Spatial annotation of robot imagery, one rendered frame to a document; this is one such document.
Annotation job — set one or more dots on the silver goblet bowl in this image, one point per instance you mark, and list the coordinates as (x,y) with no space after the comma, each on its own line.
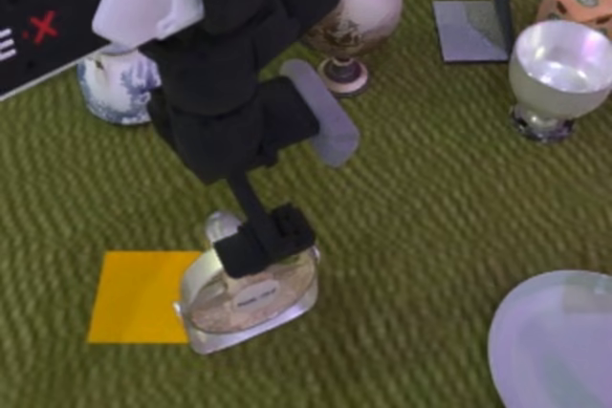
(557,69)

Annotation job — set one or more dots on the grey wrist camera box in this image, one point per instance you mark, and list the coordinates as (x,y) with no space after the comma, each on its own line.
(325,114)

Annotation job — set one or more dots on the orange dice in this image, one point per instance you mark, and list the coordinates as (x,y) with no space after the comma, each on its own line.
(581,4)

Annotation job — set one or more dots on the white plate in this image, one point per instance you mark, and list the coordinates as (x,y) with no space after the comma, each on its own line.
(559,346)

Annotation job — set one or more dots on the blue and white porcelain vase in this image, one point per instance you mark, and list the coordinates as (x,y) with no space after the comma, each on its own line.
(117,88)

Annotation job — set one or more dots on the yellow square paper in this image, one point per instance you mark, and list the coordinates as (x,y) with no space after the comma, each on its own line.
(138,298)

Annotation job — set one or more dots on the pale globe on stand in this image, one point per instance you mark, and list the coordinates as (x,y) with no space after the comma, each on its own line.
(370,2)

